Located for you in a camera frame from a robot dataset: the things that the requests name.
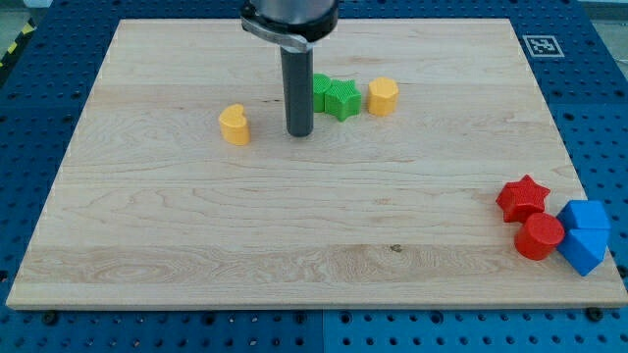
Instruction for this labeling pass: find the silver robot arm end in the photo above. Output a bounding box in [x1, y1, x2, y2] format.
[239, 0, 339, 53]

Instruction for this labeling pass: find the blue triangle block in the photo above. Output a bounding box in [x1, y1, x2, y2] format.
[557, 228, 609, 277]

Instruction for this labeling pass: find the green star block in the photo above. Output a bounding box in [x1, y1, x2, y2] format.
[324, 79, 362, 122]

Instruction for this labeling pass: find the green cylinder block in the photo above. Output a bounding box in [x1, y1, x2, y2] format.
[313, 73, 332, 113]

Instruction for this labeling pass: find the yellow heart block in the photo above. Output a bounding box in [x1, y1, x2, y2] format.
[219, 104, 250, 146]

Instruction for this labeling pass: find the yellow hexagon block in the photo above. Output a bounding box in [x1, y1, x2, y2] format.
[367, 76, 399, 117]

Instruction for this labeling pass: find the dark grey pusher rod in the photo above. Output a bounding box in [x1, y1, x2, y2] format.
[281, 47, 314, 137]

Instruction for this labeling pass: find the wooden board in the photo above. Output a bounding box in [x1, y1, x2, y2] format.
[7, 19, 627, 311]

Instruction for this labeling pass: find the red star block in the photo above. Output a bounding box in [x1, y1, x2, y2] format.
[496, 175, 550, 223]

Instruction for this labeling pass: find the red cylinder block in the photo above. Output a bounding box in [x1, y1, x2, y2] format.
[514, 213, 565, 261]

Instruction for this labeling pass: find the white fiducial marker tag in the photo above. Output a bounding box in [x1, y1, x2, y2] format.
[523, 34, 564, 58]

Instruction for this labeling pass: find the blue cube block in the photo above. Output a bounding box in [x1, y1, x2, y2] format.
[556, 200, 610, 230]

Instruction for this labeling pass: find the black bolt left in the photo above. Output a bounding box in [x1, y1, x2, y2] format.
[41, 311, 59, 326]

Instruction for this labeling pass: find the black bolt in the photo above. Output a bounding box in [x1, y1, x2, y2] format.
[585, 307, 604, 323]
[41, 311, 59, 326]

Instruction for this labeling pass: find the black bolt right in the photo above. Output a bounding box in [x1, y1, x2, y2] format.
[585, 307, 604, 323]

